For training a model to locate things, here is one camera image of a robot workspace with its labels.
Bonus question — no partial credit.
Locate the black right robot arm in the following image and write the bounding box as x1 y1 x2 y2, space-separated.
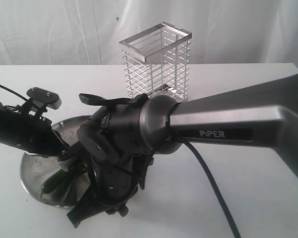
68 74 298 227

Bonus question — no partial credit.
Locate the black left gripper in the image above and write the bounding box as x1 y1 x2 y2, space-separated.
17 117 69 156

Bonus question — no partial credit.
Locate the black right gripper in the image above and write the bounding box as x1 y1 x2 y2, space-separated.
67 158 149 222

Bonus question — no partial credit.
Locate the white backdrop curtain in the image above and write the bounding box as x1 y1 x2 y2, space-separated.
0 0 298 68

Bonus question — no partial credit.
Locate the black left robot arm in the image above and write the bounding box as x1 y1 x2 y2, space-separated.
0 102 66 156

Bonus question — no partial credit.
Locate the chrome wire utensil rack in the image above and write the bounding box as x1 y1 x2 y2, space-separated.
119 22 192 102

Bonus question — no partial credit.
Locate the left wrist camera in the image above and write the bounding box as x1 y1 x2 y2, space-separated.
26 87 62 113

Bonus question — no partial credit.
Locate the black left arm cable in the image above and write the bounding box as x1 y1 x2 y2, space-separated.
0 79 30 112

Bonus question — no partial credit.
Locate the green cucumber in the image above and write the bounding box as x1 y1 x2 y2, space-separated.
40 169 73 198

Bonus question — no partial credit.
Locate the round stainless steel plate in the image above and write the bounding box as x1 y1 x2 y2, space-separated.
20 115 90 208

